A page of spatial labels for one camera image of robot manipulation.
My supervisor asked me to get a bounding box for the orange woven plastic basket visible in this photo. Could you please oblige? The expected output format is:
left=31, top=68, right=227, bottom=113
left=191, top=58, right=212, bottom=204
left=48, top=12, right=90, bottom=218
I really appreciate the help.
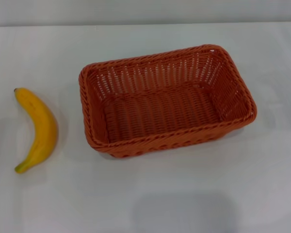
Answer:
left=78, top=44, right=259, bottom=158

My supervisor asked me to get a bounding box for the yellow banana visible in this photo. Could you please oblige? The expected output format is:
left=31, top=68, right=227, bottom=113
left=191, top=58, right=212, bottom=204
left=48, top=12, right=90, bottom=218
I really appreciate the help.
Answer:
left=14, top=87, right=59, bottom=174

